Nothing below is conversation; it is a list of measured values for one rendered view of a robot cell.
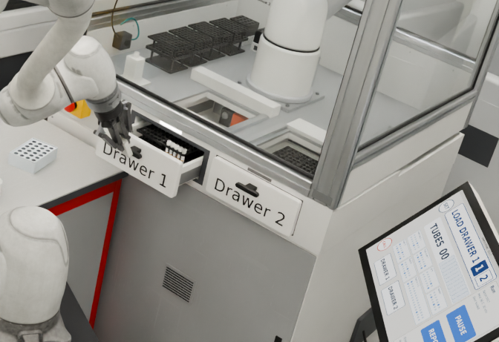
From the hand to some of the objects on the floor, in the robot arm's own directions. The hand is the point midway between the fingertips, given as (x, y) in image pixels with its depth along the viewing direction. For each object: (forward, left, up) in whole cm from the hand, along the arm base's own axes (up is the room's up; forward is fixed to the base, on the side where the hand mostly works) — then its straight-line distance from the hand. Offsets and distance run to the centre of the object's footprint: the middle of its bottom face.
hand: (124, 146), depth 251 cm
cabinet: (+59, +27, -95) cm, 115 cm away
